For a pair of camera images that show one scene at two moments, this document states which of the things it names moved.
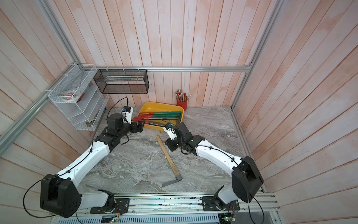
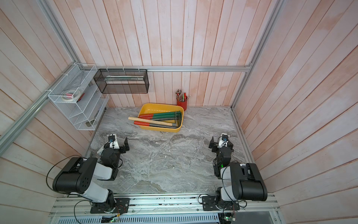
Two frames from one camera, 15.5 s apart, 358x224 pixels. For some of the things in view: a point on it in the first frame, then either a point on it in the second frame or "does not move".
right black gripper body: [176, 143] -> [216, 150]
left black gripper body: [127, 128] -> [118, 152]
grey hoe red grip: [154, 123] does not move
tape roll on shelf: [71, 95] does not move
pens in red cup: [181, 97] does not move
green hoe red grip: [148, 116] does not move
